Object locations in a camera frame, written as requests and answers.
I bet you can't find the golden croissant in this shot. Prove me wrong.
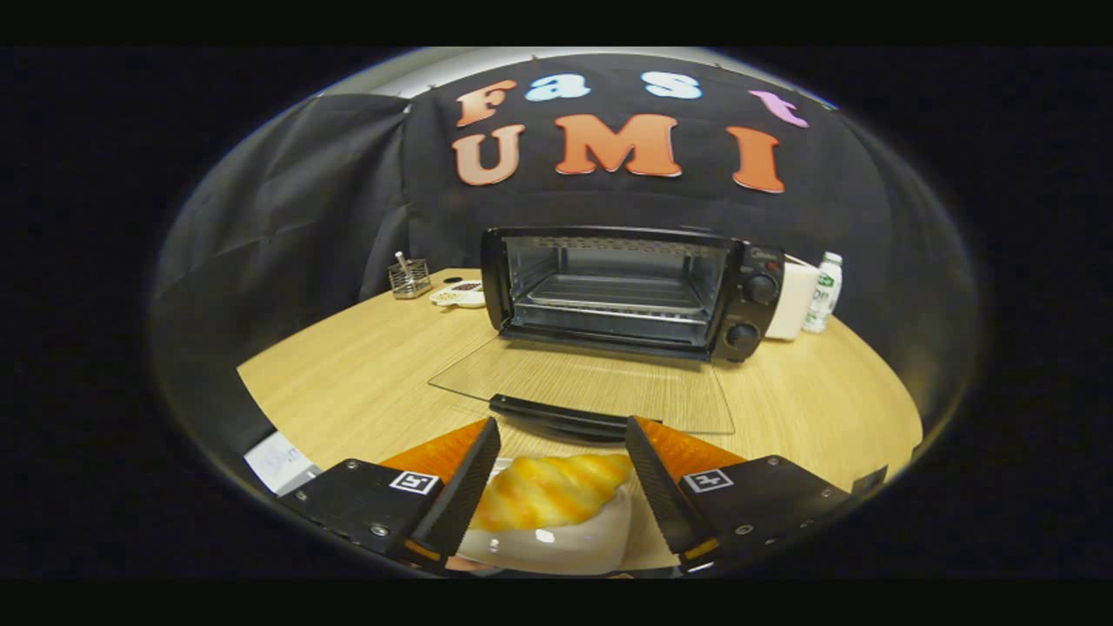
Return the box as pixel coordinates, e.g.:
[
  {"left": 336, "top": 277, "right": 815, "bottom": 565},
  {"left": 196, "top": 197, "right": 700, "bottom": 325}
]
[{"left": 470, "top": 452, "right": 634, "bottom": 533}]

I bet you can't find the wire mesh utensil holder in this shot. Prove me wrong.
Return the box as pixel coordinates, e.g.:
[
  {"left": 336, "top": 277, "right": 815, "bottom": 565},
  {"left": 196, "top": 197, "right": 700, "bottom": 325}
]
[{"left": 387, "top": 252, "right": 433, "bottom": 300}]

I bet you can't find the small white seasoning dish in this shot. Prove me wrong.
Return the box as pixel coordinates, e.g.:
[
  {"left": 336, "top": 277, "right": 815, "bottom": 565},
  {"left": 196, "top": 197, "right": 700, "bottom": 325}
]
[{"left": 429, "top": 280, "right": 486, "bottom": 310}]

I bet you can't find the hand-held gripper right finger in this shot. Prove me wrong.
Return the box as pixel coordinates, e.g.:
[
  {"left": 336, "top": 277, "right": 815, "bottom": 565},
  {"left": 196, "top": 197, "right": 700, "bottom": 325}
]
[{"left": 624, "top": 416, "right": 857, "bottom": 575}]

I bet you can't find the white green-label bottle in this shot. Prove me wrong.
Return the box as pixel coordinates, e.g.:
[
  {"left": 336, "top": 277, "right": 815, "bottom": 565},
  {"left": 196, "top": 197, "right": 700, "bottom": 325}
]
[{"left": 802, "top": 252, "right": 844, "bottom": 335}]

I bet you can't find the black backdrop cloth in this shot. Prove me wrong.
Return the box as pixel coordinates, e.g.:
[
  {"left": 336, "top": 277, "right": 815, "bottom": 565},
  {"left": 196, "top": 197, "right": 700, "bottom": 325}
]
[{"left": 152, "top": 52, "right": 983, "bottom": 462}]

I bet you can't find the white bread toaster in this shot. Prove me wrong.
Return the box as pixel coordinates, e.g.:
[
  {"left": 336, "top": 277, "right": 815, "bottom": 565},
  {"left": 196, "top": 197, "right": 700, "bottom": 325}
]
[{"left": 765, "top": 256, "right": 820, "bottom": 342}]

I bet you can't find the black toaster oven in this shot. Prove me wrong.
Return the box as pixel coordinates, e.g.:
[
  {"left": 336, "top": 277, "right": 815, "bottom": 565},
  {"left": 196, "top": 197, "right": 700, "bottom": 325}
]
[{"left": 428, "top": 226, "right": 786, "bottom": 443}]

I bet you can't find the white paper sheet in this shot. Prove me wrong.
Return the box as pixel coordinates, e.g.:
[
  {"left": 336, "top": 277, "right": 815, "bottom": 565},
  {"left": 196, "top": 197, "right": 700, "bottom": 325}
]
[{"left": 243, "top": 432, "right": 323, "bottom": 496}]

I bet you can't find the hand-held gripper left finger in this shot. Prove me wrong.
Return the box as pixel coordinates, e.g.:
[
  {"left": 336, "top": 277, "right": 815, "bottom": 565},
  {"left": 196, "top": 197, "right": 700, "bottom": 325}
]
[{"left": 278, "top": 417, "right": 503, "bottom": 570}]

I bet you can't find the white ceramic plate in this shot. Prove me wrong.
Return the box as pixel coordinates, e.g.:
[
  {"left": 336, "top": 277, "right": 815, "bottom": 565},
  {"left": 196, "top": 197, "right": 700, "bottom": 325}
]
[{"left": 457, "top": 456, "right": 634, "bottom": 576}]

